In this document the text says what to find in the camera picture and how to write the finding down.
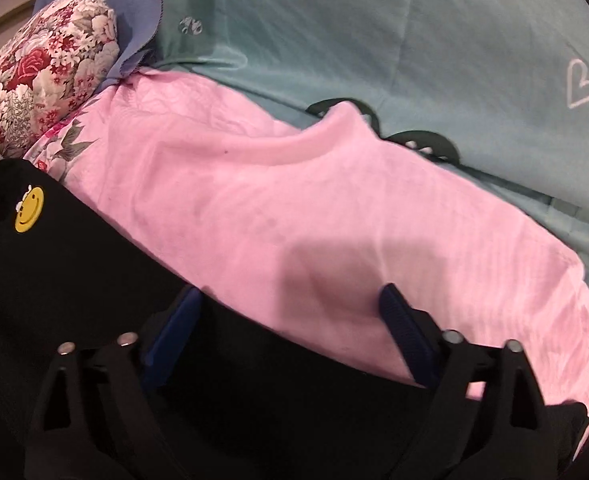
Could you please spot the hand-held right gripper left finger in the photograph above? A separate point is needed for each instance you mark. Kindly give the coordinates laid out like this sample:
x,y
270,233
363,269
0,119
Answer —
x,y
177,322

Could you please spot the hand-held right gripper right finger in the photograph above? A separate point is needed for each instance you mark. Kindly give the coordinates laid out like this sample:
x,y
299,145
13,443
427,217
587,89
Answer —
x,y
407,332

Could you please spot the black pants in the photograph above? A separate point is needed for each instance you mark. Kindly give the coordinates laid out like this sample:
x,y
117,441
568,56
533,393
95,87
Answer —
x,y
99,270

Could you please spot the pink floral bedsheet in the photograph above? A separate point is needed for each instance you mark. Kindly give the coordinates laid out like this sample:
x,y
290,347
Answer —
x,y
249,185

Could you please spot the floral red white pillow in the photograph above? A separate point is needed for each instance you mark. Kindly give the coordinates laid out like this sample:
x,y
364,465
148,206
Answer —
x,y
39,75

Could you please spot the teal heart print blanket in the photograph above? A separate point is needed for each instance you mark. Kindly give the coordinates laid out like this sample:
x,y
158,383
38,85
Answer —
x,y
424,45

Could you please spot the blue striped pillow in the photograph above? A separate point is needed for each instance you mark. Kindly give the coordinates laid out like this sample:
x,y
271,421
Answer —
x,y
124,0

